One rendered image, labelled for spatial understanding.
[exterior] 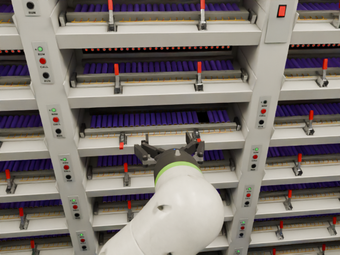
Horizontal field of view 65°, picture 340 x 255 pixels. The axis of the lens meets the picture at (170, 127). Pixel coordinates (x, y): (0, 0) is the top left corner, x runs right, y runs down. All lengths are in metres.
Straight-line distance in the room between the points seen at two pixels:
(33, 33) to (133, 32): 0.28
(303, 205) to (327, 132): 0.38
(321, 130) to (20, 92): 1.08
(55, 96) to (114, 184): 0.41
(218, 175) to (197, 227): 0.76
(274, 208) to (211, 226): 0.96
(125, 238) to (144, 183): 0.67
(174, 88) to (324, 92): 0.52
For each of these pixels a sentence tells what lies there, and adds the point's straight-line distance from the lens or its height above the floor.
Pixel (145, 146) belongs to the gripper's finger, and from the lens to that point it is 0.66.
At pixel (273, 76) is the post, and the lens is 0.95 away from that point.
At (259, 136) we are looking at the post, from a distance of 1.03.
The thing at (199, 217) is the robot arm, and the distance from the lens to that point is 0.37.
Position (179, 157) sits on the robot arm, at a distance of 0.49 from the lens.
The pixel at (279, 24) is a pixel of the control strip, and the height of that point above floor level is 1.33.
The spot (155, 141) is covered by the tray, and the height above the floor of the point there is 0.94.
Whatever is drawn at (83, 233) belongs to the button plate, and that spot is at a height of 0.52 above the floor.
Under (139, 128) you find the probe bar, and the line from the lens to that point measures 0.98.
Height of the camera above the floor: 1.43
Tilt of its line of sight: 28 degrees down
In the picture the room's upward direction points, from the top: straight up
